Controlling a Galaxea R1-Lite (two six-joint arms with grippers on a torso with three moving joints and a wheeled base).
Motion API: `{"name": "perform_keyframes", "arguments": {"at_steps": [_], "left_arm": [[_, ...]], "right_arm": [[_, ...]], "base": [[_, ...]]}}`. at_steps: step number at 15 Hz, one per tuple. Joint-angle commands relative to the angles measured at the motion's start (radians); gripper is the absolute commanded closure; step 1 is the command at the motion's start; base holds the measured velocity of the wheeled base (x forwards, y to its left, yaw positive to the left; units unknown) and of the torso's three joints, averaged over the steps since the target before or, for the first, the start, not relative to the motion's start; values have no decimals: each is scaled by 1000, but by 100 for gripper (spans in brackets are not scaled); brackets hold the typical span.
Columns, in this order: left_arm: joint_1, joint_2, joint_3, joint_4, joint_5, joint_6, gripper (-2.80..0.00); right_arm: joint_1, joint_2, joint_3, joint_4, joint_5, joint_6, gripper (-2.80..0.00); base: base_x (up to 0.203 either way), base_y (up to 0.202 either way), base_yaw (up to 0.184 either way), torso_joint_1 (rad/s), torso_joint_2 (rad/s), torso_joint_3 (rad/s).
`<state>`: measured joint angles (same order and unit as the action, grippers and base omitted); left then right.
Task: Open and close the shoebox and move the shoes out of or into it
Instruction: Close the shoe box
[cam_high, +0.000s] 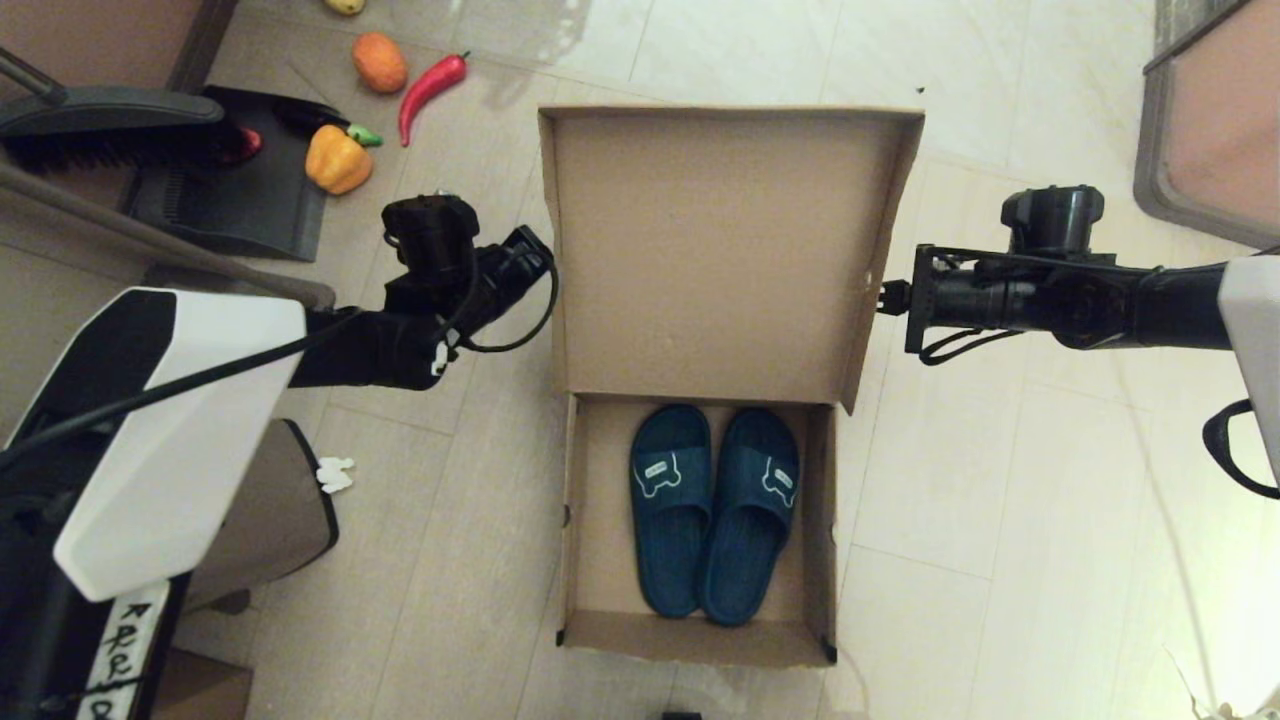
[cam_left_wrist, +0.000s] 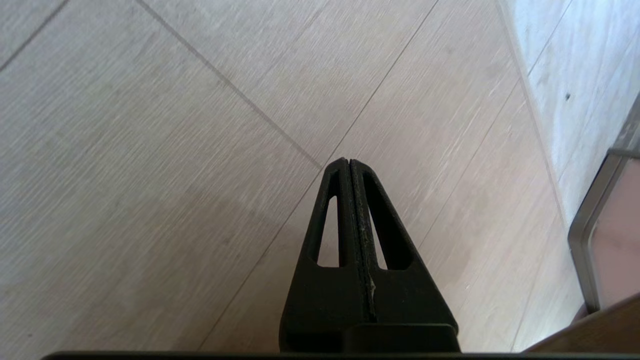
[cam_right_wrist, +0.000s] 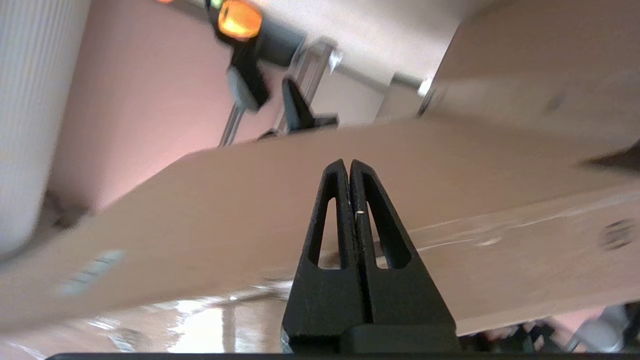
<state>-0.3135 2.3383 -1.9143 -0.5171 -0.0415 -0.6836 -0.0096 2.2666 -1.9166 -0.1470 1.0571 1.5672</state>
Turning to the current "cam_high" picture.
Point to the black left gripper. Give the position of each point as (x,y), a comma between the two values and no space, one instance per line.
(515,265)

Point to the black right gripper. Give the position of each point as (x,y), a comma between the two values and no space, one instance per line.
(960,300)

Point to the brown cardboard shoe box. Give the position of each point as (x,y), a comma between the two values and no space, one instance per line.
(700,250)

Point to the dark blue rubber slipper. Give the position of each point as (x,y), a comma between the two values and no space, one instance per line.
(745,560)
(670,560)

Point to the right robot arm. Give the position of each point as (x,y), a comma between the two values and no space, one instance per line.
(1170,305)

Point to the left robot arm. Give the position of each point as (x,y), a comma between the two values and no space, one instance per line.
(170,430)

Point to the red toy chili pepper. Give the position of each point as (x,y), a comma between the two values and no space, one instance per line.
(428,88)

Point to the yellow toy bell pepper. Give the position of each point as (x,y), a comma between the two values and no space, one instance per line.
(338,163)

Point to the orange toy fruit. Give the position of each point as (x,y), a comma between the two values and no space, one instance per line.
(379,64)

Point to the dark purple toy eggplant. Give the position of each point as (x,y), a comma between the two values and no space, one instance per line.
(305,117)

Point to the black plastic dustpan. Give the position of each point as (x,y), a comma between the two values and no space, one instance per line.
(250,205)

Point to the white crumpled tissue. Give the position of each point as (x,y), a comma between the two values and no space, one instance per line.
(335,476)

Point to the small red toy fruit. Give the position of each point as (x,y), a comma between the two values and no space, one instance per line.
(250,146)

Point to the yellow toy fruit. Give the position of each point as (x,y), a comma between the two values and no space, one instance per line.
(345,6)

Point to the brown plastic trash bin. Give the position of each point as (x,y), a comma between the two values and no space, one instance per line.
(280,520)

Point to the black broom brush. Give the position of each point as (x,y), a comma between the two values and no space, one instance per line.
(110,110)

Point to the brown cabinet panel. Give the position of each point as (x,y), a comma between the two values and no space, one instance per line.
(100,40)

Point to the grey metal furniture frame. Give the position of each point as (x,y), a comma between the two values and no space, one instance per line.
(150,238)

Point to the brown table with grey frame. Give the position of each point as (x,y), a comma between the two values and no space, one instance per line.
(1220,120)

